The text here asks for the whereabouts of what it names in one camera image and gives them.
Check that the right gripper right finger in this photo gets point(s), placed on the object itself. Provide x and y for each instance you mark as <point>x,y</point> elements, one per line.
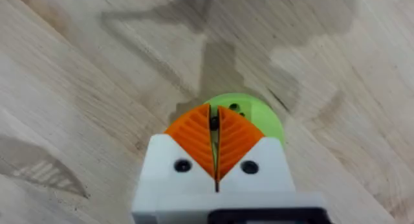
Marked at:
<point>249,152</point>

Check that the green disc with holes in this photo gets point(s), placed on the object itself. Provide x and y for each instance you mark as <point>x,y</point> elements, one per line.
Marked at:
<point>262,115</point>

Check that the small black screw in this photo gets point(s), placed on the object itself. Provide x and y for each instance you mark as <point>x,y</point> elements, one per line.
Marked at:
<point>213,123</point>

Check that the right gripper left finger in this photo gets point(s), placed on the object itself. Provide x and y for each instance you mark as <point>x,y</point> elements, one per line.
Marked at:
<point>181,152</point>

